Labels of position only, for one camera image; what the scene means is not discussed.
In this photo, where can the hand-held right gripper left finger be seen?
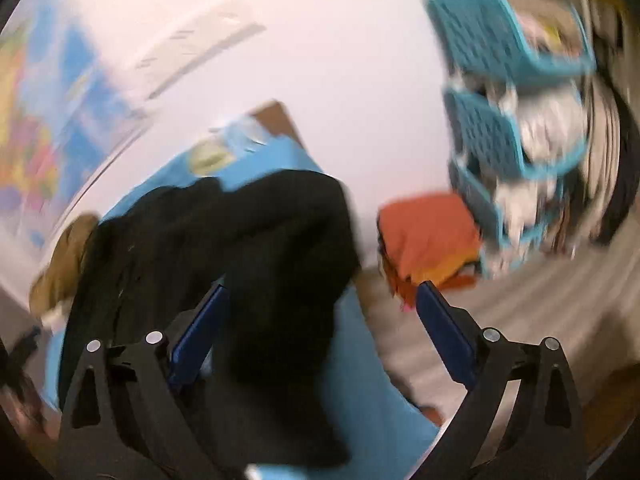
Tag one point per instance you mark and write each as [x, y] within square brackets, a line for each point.
[197, 340]

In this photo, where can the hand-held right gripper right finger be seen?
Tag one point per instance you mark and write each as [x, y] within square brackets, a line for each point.
[442, 332]

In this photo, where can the black garment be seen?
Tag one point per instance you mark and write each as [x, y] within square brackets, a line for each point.
[280, 260]

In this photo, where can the pale hanging clothes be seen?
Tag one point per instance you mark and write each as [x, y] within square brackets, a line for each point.
[605, 150]

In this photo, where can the orange cloth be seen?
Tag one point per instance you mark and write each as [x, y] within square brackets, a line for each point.
[427, 240]

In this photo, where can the blue bed sheet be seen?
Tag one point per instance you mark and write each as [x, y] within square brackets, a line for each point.
[372, 400]

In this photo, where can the brown plush toy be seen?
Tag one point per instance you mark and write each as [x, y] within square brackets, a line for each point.
[62, 270]

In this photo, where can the yellow-green pillow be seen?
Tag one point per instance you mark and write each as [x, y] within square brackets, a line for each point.
[210, 157]

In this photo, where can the light blue pillow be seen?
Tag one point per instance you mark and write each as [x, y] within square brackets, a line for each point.
[245, 132]

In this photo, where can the brown wooden headboard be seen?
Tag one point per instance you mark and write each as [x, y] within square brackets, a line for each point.
[285, 122]

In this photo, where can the colourful country map poster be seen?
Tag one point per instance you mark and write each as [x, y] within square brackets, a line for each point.
[35, 135]

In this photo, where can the white wall chart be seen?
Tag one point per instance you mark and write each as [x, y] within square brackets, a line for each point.
[200, 45]

